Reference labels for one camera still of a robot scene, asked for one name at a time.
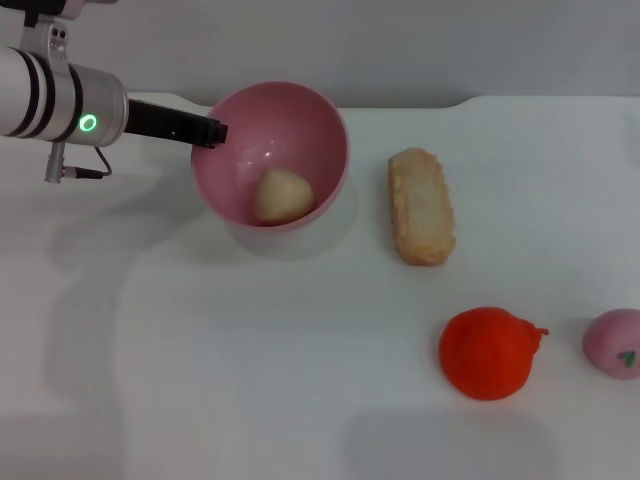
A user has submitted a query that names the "pink peach bun toy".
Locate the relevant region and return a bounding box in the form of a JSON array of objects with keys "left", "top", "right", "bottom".
[{"left": 582, "top": 308, "right": 640, "bottom": 381}]

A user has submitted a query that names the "left arm grey cable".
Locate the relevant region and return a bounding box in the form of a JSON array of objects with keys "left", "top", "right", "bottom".
[{"left": 44, "top": 142, "right": 113, "bottom": 184}]

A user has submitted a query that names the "pink plastic bowl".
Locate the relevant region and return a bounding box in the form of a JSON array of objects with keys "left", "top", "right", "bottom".
[{"left": 191, "top": 81, "right": 350, "bottom": 229}]

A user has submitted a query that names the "left wrist camera black silver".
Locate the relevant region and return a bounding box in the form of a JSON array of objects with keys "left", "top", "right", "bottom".
[{"left": 0, "top": 0, "right": 121, "bottom": 26}]

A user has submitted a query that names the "long toasted bread loaf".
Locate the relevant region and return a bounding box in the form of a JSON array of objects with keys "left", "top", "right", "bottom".
[{"left": 387, "top": 146, "right": 457, "bottom": 267}]

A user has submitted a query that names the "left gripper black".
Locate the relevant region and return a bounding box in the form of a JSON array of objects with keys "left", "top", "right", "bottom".
[{"left": 123, "top": 99, "right": 230, "bottom": 150}]

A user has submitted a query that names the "orange-red tomato toy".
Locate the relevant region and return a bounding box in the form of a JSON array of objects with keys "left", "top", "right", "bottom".
[{"left": 438, "top": 306, "right": 550, "bottom": 402}]

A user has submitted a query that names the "round beige egg yolk pastry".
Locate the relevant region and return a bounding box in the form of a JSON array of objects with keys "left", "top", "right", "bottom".
[{"left": 253, "top": 166, "right": 316, "bottom": 225}]

